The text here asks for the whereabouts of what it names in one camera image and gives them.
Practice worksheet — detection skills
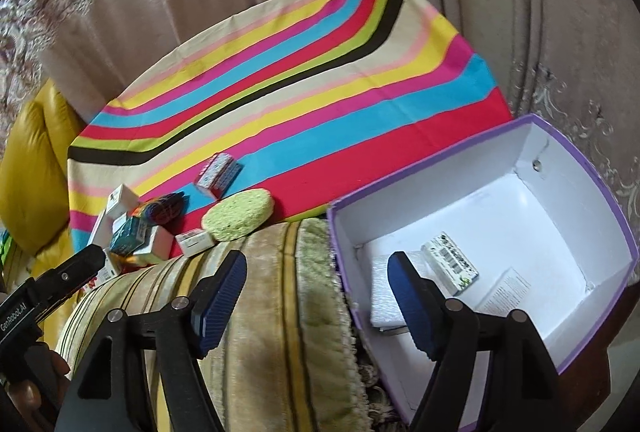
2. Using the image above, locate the teal small box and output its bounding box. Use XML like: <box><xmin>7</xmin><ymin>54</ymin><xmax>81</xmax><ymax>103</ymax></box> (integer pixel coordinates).
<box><xmin>109</xmin><ymin>216</ymin><xmax>151</xmax><ymax>257</ymax></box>

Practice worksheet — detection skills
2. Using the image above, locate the small flat white box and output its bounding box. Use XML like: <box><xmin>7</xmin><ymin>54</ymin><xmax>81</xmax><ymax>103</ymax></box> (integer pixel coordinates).
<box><xmin>175</xmin><ymin>230</ymin><xmax>215</xmax><ymax>257</ymax></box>

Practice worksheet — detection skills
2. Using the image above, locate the white cube box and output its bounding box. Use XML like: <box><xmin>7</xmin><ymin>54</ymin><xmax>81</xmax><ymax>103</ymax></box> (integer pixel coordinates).
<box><xmin>105</xmin><ymin>184</ymin><xmax>140</xmax><ymax>219</ymax></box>

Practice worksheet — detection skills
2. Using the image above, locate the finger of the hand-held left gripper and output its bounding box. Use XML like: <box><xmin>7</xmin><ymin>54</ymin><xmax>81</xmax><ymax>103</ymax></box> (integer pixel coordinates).
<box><xmin>27</xmin><ymin>244</ymin><xmax>107</xmax><ymax>313</ymax></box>

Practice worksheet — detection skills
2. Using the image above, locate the white printed leaflet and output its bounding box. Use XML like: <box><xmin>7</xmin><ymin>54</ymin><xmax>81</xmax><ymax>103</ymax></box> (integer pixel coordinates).
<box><xmin>472</xmin><ymin>267</ymin><xmax>533</xmax><ymax>315</ymax></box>

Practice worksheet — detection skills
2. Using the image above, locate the white flat packet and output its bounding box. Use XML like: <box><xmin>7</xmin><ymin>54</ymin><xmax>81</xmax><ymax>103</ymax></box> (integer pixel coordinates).
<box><xmin>370</xmin><ymin>249</ymin><xmax>431</xmax><ymax>333</ymax></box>

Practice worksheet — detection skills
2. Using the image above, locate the white box pink flower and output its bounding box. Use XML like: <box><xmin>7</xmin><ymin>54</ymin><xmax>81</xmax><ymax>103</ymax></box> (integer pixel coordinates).
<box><xmin>131</xmin><ymin>224</ymin><xmax>174</xmax><ymax>265</ymax></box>

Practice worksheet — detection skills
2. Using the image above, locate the white green barcode box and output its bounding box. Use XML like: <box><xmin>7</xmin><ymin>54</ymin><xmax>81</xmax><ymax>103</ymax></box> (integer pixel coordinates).
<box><xmin>420</xmin><ymin>232</ymin><xmax>480</xmax><ymax>297</ymax></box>

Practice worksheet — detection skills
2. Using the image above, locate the striped beige plush cushion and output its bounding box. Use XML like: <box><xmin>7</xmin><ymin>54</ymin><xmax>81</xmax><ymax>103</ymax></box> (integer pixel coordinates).
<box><xmin>55</xmin><ymin>218</ymin><xmax>371</xmax><ymax>432</ymax></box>

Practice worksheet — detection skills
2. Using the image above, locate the white box red print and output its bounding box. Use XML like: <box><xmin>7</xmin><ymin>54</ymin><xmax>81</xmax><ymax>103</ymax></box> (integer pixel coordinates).
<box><xmin>82</xmin><ymin>252</ymin><xmax>123</xmax><ymax>295</ymax></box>

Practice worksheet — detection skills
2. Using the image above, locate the person's left hand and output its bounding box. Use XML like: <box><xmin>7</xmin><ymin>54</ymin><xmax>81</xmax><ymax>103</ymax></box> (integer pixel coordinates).
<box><xmin>42</xmin><ymin>344</ymin><xmax>72</xmax><ymax>382</ymax></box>

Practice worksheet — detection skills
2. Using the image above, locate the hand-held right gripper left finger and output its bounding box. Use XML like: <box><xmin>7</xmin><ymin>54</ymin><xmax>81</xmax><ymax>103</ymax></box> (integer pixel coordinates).
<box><xmin>54</xmin><ymin>250</ymin><xmax>248</xmax><ymax>432</ymax></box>

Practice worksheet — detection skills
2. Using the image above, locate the green round sponge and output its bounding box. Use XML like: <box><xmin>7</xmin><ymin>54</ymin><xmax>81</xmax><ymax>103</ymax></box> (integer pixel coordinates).
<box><xmin>201</xmin><ymin>190</ymin><xmax>276</xmax><ymax>243</ymax></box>

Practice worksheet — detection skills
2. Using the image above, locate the striped colourful cloth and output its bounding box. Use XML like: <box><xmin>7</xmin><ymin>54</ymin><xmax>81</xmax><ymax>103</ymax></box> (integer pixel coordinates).
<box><xmin>66</xmin><ymin>0</ymin><xmax>516</xmax><ymax>257</ymax></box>

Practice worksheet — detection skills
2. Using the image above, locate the tall white box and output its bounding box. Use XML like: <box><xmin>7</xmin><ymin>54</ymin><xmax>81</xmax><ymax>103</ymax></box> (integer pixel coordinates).
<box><xmin>87</xmin><ymin>211</ymin><xmax>117</xmax><ymax>250</ymax></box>

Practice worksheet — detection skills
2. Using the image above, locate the rainbow striped pouch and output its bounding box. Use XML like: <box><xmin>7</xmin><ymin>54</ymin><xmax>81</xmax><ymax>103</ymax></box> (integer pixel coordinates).
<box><xmin>131</xmin><ymin>192</ymin><xmax>187</xmax><ymax>233</ymax></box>

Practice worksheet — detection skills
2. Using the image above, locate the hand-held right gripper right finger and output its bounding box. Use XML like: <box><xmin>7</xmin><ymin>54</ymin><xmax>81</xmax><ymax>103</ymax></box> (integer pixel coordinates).
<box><xmin>387</xmin><ymin>251</ymin><xmax>561</xmax><ymax>432</ymax></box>

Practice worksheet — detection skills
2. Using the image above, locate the red white small box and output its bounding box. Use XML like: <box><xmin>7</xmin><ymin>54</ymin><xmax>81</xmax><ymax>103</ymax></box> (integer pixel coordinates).
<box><xmin>194</xmin><ymin>153</ymin><xmax>243</xmax><ymax>200</ymax></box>

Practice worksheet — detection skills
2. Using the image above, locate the purple cardboard box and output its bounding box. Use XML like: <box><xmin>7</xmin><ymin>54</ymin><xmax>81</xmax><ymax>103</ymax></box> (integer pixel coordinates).
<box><xmin>326</xmin><ymin>113</ymin><xmax>640</xmax><ymax>432</ymax></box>

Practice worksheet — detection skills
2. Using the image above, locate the yellow leather sofa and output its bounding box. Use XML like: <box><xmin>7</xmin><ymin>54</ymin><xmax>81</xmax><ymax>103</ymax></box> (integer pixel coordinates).
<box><xmin>0</xmin><ymin>79</ymin><xmax>88</xmax><ymax>338</ymax></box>

